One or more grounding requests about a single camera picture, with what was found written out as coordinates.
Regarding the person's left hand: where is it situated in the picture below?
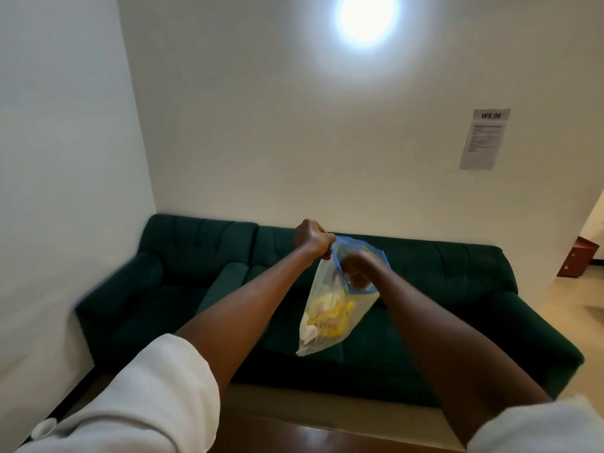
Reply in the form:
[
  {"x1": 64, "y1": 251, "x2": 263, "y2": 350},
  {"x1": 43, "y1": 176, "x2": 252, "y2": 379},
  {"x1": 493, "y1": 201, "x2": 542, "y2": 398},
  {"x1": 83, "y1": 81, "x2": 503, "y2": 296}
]
[{"x1": 293, "y1": 219, "x2": 337, "y2": 260}]

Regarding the person's right hand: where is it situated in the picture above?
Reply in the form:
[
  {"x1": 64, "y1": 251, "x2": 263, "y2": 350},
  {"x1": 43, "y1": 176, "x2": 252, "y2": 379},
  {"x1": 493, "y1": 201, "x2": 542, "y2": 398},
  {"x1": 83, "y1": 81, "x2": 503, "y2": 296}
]
[{"x1": 340, "y1": 252, "x2": 390, "y2": 292}]

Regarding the clear zip bag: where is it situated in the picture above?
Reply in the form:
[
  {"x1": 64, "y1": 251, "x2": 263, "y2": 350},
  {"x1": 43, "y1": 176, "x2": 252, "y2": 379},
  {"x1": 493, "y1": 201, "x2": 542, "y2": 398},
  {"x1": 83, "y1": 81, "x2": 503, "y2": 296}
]
[{"x1": 296, "y1": 235, "x2": 391, "y2": 357}]

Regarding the white cups group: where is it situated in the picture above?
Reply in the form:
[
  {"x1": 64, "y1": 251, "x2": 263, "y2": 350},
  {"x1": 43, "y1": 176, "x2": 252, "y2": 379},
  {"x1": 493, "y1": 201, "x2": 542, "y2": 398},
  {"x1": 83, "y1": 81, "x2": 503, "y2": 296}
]
[{"x1": 30, "y1": 417, "x2": 59, "y2": 440}]

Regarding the person's left forearm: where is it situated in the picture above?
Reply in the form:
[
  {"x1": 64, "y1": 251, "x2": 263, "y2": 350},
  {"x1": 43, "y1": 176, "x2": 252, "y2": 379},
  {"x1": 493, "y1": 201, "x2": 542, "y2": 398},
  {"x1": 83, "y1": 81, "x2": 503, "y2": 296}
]
[{"x1": 174, "y1": 247, "x2": 317, "y2": 397}]

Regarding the person's right forearm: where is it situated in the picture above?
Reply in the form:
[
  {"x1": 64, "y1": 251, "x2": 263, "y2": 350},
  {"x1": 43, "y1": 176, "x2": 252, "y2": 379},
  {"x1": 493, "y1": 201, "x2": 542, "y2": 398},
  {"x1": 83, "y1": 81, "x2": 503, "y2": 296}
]
[{"x1": 372, "y1": 273, "x2": 553, "y2": 447}]

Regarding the dark green sofa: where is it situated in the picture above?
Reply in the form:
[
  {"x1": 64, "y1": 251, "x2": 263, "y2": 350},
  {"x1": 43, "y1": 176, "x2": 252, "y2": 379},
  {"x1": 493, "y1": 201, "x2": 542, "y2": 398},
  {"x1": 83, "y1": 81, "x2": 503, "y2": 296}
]
[{"x1": 231, "y1": 226, "x2": 585, "y2": 409}]

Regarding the dark green armchair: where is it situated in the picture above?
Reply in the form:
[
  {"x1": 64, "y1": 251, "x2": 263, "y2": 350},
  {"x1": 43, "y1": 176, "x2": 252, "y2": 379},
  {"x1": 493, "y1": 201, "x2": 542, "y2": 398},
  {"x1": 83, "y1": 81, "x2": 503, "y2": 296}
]
[{"x1": 75, "y1": 213, "x2": 259, "y2": 373}]

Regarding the red brown cabinet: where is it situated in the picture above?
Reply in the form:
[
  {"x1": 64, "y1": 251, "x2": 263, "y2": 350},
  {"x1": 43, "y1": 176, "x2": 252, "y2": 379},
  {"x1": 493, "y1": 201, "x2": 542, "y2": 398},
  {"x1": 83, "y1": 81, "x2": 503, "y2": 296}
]
[{"x1": 556, "y1": 235, "x2": 600, "y2": 279}]

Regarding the black baseboard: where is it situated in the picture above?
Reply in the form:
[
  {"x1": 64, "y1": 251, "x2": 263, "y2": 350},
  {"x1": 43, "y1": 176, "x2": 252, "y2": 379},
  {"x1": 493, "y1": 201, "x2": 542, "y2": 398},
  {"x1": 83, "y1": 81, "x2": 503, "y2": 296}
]
[{"x1": 18, "y1": 365, "x2": 98, "y2": 449}]

